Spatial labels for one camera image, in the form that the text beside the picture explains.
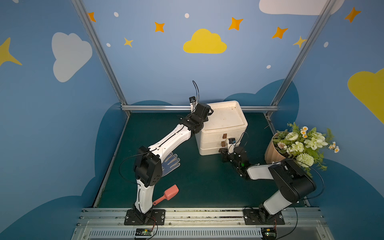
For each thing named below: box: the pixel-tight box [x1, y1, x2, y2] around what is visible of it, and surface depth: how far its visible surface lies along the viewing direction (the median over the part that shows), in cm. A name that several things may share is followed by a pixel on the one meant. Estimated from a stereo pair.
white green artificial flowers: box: [272, 121, 340, 178], surface depth 70 cm
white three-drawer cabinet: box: [195, 100, 248, 156], surface depth 88 cm
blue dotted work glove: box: [161, 152, 181, 177], surface depth 95 cm
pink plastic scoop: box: [153, 184, 179, 206], surface depth 83 cm
